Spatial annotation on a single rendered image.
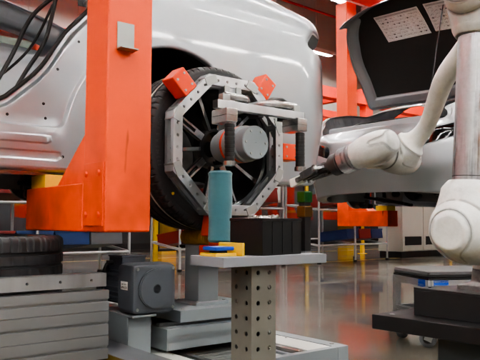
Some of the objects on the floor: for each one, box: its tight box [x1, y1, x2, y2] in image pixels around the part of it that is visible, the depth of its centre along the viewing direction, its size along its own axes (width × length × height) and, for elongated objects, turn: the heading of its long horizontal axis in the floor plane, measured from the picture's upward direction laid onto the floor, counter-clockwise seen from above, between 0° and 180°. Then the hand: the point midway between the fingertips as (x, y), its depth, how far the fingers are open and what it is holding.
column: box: [231, 265, 276, 360], centre depth 197 cm, size 10×10×42 cm
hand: (298, 180), depth 223 cm, fingers closed
